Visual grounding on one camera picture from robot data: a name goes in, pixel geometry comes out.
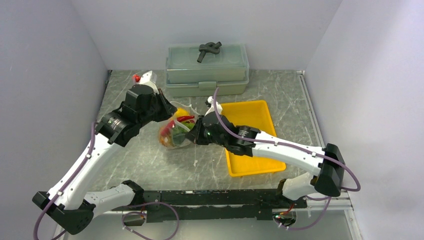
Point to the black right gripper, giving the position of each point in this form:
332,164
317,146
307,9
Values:
193,134

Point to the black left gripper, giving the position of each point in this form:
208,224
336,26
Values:
168,110

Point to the yellow toy pear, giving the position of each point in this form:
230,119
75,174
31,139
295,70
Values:
181,112

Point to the green toy grape bunch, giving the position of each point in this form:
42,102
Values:
179,132

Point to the red toy chili pepper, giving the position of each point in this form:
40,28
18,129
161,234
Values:
184,122

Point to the clear zip top bag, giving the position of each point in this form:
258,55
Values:
164,136

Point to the yellow plastic tray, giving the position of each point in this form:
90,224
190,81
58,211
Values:
255,114

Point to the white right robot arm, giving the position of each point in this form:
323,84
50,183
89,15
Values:
323,167

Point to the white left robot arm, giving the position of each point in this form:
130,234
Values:
69,202

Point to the green translucent storage box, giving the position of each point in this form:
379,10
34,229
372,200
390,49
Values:
227,71

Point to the dark knotted rubber tube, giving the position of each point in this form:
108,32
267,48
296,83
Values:
210,47

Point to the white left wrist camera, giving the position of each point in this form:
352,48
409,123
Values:
149,79

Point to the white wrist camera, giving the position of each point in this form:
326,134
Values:
213,106
149,79

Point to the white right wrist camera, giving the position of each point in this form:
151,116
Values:
213,106

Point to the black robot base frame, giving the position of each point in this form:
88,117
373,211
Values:
167,205

